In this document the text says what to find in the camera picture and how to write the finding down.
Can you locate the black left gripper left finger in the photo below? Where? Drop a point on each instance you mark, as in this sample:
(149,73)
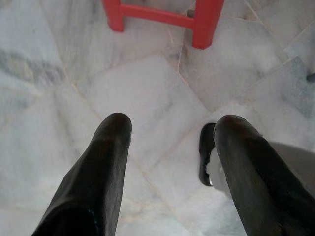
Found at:
(98,177)

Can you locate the red plastic stool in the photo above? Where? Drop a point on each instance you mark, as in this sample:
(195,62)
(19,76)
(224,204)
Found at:
(204,22)

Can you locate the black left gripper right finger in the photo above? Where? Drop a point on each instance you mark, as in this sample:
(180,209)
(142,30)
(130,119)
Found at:
(256,186)

